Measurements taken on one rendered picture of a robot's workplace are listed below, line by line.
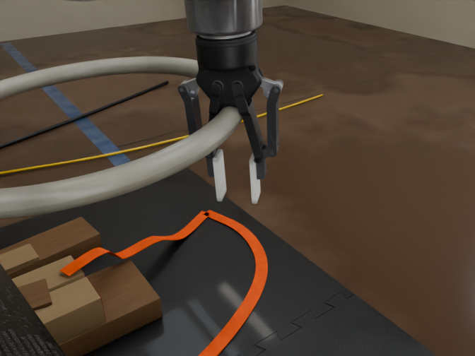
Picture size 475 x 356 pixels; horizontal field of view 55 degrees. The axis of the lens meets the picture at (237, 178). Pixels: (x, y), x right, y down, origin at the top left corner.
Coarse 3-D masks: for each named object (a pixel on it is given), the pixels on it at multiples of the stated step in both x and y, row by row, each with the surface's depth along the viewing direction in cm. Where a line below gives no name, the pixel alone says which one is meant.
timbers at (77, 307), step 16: (32, 272) 143; (48, 272) 143; (80, 272) 143; (48, 288) 137; (64, 288) 137; (80, 288) 137; (64, 304) 131; (80, 304) 131; (96, 304) 134; (48, 320) 126; (64, 320) 129; (80, 320) 132; (96, 320) 136; (64, 336) 131
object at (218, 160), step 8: (216, 152) 64; (216, 160) 62; (216, 168) 63; (224, 168) 66; (216, 176) 64; (224, 176) 66; (216, 184) 64; (224, 184) 67; (216, 192) 65; (224, 192) 67
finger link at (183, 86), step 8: (184, 80) 60; (184, 88) 58; (184, 96) 59; (192, 96) 59; (184, 104) 59; (192, 104) 59; (192, 112) 60; (200, 112) 62; (192, 120) 60; (200, 120) 62; (192, 128) 61; (200, 128) 62
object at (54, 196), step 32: (96, 64) 84; (128, 64) 83; (160, 64) 81; (192, 64) 78; (0, 96) 78; (224, 128) 55; (160, 160) 48; (192, 160) 51; (0, 192) 45; (32, 192) 44; (64, 192) 45; (96, 192) 45; (128, 192) 47
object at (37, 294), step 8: (40, 280) 138; (24, 288) 135; (32, 288) 135; (40, 288) 135; (24, 296) 132; (32, 296) 132; (40, 296) 132; (48, 296) 132; (32, 304) 130; (40, 304) 130; (48, 304) 130
